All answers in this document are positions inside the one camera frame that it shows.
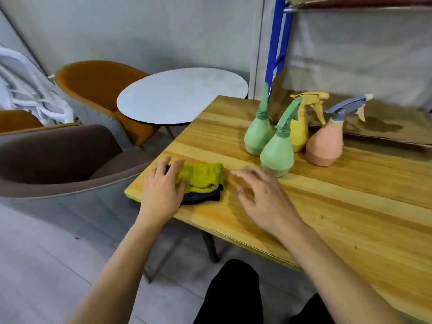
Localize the person's left hand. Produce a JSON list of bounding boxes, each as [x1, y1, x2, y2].
[[139, 156, 187, 229]]

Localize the person's right hand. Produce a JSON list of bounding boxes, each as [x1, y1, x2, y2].
[[230, 166, 306, 241]]

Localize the green and black cloth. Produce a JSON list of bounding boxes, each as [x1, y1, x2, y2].
[[165, 162, 225, 205]]

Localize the green spray bottle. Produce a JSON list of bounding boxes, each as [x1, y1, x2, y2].
[[244, 82, 276, 156], [260, 96, 303, 178]]

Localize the yellow spray bottle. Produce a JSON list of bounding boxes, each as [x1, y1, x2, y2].
[[290, 91, 330, 153]]

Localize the pink spray bottle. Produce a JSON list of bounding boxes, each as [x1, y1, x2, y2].
[[305, 94, 374, 167]]

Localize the blue metal shelf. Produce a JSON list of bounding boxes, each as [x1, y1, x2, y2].
[[265, 0, 432, 115]]

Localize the person's right forearm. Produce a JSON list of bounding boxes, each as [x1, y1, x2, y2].
[[278, 221, 405, 324]]

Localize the person's left forearm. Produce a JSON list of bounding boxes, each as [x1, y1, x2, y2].
[[67, 217, 175, 324]]

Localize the person's left leg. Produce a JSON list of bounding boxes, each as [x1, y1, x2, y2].
[[194, 259, 264, 324]]

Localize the person's leg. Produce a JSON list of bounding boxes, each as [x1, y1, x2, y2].
[[194, 259, 264, 324], [290, 293, 335, 324]]

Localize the person's right leg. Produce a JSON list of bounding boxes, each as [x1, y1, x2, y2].
[[290, 293, 335, 324]]

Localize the black metal table leg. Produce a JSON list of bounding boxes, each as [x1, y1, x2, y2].
[[201, 230, 220, 264]]

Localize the round white side table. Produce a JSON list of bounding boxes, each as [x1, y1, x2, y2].
[[116, 67, 249, 139]]

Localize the brown chair with grey shell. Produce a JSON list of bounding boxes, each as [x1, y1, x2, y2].
[[0, 123, 159, 233]]

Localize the orange chair with grey shell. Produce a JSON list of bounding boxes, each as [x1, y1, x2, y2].
[[0, 110, 80, 135], [55, 60, 159, 149]]

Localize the stained brown cardboard sheet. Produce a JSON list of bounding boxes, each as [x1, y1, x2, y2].
[[270, 69, 432, 147]]

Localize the white cloth backdrop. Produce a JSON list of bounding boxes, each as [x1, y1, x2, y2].
[[287, 9, 432, 112]]

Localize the torn red-brown cardboard sheet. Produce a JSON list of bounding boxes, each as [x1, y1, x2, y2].
[[283, 0, 432, 9]]

